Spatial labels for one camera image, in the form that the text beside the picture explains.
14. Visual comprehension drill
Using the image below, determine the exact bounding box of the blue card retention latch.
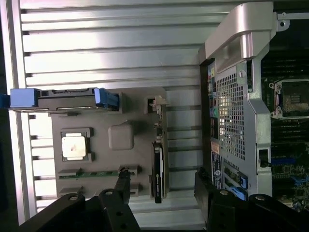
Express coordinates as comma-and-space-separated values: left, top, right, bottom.
228, 177, 249, 202

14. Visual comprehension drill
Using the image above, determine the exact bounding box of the green RAM stick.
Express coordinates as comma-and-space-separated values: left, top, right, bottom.
59, 170, 121, 179

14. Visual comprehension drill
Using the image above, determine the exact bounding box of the grey plastic parts rack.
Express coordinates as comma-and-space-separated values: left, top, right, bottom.
48, 87, 169, 199

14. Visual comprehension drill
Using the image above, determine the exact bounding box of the black graphics card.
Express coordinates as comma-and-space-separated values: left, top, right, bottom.
149, 95, 170, 204

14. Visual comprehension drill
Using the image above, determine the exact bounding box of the blue expansion slot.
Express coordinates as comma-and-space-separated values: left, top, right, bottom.
271, 158, 295, 166

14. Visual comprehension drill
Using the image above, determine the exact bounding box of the silver CPU chip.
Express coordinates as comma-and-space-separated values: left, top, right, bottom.
61, 136, 86, 158

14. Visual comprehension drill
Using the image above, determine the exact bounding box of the silver open PC case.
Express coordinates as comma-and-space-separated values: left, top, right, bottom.
198, 0, 309, 232

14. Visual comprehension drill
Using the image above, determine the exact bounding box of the green motherboard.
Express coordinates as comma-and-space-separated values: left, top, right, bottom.
260, 57, 309, 211

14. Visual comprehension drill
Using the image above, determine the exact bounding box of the hard disk in blue caddy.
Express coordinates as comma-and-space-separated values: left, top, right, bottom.
0, 87, 119, 114

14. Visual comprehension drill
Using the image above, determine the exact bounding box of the CPU socket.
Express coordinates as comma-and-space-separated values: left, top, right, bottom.
268, 78, 309, 119

